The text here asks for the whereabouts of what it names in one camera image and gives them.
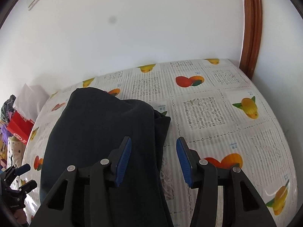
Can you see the plaid cloth in bag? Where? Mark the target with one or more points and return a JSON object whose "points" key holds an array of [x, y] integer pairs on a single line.
{"points": [[7, 109]]}

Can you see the fruit print tablecloth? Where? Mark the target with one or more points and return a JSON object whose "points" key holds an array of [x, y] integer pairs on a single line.
{"points": [[218, 111]]}

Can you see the red paper bag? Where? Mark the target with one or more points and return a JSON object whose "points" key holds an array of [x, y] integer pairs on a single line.
{"points": [[20, 127]]}

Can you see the brown wooden door frame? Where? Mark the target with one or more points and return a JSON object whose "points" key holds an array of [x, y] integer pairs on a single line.
{"points": [[251, 37]]}

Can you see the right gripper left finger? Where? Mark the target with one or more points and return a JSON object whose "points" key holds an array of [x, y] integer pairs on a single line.
{"points": [[105, 174]]}

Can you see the floral white pillow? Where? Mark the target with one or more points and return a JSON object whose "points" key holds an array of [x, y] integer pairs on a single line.
{"points": [[15, 152]]}

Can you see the white Uniqlo paper bag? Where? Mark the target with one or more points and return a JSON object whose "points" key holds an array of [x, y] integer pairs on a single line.
{"points": [[30, 101]]}

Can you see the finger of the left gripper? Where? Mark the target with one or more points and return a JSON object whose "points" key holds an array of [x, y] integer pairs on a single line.
{"points": [[21, 193], [12, 172]]}

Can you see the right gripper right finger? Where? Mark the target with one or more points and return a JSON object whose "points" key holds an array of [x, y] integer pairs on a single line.
{"points": [[202, 175]]}

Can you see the black sweatshirt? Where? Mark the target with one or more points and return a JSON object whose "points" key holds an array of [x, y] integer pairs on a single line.
{"points": [[94, 123]]}

